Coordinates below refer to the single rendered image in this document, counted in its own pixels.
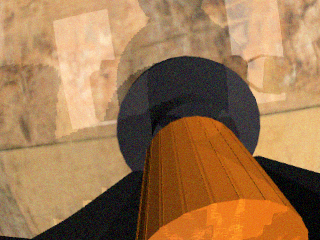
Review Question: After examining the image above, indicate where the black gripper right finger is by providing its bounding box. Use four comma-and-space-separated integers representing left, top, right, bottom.
253, 156, 320, 240

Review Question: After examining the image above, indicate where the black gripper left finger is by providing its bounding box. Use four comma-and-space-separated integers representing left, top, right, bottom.
0, 171, 144, 240

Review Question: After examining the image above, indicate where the orange knob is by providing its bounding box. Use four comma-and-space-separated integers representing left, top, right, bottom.
135, 116, 309, 240

